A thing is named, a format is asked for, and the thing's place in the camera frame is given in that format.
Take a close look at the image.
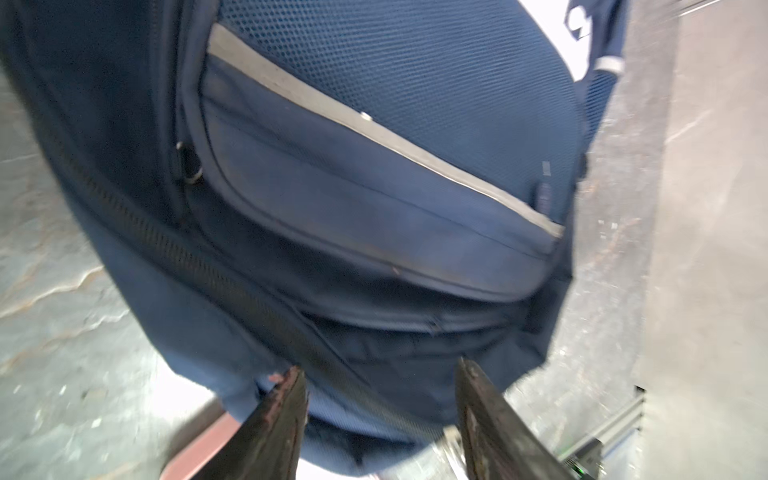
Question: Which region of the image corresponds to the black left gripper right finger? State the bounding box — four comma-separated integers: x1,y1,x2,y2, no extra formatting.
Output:
455,358,572,480

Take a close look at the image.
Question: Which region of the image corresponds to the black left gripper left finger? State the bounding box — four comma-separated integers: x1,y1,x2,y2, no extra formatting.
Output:
192,366,308,480

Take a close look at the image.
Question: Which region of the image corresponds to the navy blue student backpack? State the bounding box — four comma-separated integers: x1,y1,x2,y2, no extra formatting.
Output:
1,1,630,476

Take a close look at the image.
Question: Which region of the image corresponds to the pink pencil case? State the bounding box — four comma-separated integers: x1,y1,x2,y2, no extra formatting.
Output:
159,413,240,480

